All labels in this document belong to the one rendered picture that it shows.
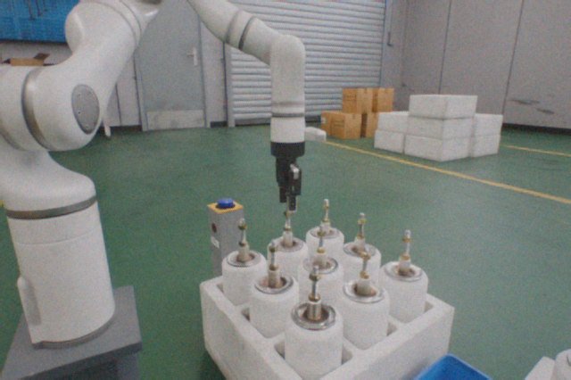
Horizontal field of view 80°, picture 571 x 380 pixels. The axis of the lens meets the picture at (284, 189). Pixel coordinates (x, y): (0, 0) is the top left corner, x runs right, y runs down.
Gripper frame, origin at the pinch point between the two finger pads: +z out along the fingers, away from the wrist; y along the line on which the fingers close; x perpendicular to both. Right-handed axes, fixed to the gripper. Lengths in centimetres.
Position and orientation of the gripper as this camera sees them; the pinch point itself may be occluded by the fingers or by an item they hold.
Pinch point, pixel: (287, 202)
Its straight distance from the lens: 77.7
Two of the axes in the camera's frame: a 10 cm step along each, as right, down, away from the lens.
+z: 0.0, 9.6, 2.9
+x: 9.7, -0.7, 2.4
